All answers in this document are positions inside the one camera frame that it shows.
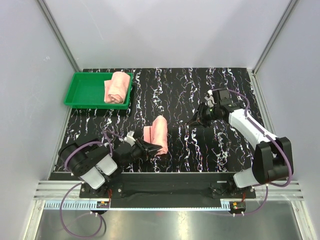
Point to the pink towel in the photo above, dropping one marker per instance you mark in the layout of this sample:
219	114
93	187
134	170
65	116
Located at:
116	89
157	134

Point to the right aluminium frame post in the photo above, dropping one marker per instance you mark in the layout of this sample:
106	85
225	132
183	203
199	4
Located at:
275	34

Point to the front aluminium rail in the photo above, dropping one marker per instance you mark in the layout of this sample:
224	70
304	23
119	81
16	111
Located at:
69	195

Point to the left aluminium frame post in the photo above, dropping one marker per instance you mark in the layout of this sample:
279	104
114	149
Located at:
58	34

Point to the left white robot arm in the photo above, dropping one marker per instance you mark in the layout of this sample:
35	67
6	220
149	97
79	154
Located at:
97	166

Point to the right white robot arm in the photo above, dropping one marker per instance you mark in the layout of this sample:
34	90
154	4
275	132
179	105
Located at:
272	162

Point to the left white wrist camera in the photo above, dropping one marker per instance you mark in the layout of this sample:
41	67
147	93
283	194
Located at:
129	138

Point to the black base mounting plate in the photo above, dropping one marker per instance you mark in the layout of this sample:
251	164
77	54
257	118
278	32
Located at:
205	184

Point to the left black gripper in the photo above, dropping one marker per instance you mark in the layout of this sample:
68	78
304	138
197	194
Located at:
149	150

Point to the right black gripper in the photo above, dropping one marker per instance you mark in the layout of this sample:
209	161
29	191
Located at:
201	123

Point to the green plastic tray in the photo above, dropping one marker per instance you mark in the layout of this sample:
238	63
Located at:
87	91

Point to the aluminium frame post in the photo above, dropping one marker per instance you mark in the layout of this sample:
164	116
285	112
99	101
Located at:
275	34
58	34

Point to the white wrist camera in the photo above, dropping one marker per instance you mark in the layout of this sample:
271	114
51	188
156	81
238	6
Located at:
129	138
209	99

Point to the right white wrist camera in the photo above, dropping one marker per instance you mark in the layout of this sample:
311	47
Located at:
209	99

